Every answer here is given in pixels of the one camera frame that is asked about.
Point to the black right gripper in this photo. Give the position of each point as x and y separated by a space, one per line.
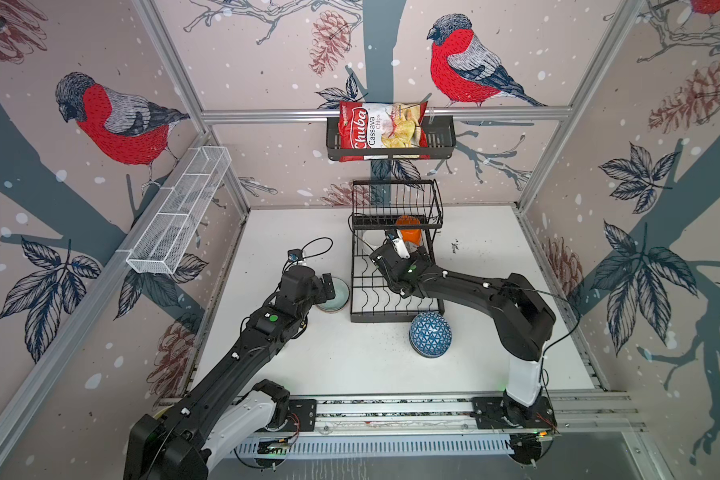
417 258

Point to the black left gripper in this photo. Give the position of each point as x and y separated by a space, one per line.
321 293

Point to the teal concentric pattern bowl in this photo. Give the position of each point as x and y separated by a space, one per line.
342 294

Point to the orange plastic bowl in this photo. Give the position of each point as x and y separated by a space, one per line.
409 230

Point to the blue patterned bowl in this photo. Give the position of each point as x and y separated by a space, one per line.
430 335

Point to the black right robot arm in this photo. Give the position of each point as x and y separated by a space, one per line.
523 320

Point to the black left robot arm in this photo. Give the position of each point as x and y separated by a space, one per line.
189 438

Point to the red cassava chips bag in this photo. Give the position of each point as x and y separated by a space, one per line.
381 125

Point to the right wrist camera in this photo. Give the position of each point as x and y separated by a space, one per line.
401 248

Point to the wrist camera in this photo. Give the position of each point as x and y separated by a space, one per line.
401 248
295 256

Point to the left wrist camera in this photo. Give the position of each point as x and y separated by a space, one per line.
295 256

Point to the black wire dish rack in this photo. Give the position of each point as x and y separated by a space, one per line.
376 205

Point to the black wall shelf basket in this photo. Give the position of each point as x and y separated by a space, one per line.
439 131

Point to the white wire mesh basket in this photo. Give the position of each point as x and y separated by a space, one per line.
168 235

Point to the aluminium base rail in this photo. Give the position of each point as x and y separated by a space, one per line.
335 427

